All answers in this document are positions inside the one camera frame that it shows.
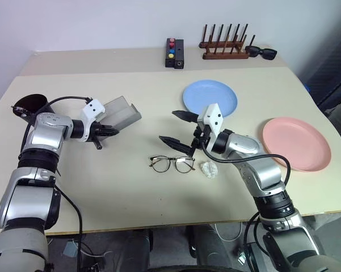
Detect black cup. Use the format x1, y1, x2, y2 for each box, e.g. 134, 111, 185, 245
11, 93, 55, 125

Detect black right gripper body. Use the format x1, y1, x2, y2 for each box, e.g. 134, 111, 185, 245
189, 124, 212, 157

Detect blue plate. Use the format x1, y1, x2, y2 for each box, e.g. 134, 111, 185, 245
182, 80, 239, 118

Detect crumpled white tissue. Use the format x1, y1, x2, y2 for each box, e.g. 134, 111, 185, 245
200, 160, 219, 179

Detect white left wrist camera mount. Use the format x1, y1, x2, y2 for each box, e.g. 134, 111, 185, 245
79, 98, 107, 142

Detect plain black box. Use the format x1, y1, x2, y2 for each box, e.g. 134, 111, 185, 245
174, 39, 186, 70

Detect thin-framed clear eyeglasses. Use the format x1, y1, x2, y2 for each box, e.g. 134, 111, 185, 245
148, 155, 196, 174

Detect black box with coloured buttons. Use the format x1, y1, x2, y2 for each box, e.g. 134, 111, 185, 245
165, 37, 178, 69

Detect brown wooden peg rack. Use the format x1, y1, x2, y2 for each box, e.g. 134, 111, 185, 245
199, 23, 256, 61

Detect black sunglasses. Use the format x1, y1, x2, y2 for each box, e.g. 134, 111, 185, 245
245, 45, 278, 61

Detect grey power adapter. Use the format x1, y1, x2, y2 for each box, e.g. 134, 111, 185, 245
63, 240, 81, 256

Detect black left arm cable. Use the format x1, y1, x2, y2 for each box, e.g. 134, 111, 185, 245
18, 96, 93, 272

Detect black table frame leg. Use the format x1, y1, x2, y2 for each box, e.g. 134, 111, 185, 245
146, 228, 154, 252
186, 226, 198, 257

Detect white cable under table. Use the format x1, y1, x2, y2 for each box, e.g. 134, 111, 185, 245
214, 222, 244, 242

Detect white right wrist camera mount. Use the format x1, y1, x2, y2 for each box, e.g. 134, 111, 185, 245
197, 103, 225, 148

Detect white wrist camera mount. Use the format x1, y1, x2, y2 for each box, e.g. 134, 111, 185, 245
197, 103, 225, 148
79, 98, 107, 142

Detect dark chair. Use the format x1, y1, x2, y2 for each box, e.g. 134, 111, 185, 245
304, 28, 341, 116

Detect pink plate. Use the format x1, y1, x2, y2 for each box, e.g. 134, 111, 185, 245
262, 117, 332, 173

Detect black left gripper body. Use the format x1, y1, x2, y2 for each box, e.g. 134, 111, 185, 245
89, 122, 104, 150

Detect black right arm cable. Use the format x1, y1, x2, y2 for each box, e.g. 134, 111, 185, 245
200, 141, 292, 264

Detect grey open glasses case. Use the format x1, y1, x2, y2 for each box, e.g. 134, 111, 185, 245
103, 96, 142, 134

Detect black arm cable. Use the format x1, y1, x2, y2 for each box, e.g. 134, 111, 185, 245
200, 141, 292, 264
18, 96, 93, 272

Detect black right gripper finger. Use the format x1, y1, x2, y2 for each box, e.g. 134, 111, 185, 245
158, 135, 195, 158
171, 110, 200, 123

